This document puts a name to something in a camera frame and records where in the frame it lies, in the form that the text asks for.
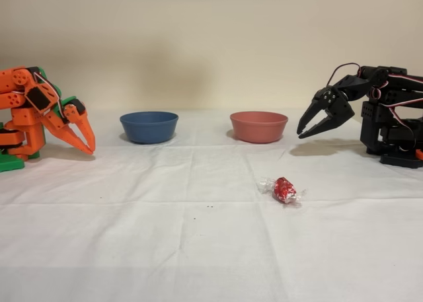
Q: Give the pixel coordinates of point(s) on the red candy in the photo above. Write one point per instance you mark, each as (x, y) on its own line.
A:
(284, 190)

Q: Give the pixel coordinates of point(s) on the blue bowl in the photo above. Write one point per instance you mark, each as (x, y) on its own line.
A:
(148, 128)

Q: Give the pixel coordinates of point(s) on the small orange clamp knob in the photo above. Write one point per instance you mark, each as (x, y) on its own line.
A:
(419, 153)

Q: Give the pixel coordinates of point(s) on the white tablecloth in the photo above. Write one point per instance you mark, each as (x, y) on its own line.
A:
(165, 232)

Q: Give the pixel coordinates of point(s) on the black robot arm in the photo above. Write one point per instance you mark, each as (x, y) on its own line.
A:
(373, 117)

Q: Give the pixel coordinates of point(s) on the red bowl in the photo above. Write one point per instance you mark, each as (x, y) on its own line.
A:
(257, 128)

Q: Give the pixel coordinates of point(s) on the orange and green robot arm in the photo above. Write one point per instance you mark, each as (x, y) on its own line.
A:
(23, 117)

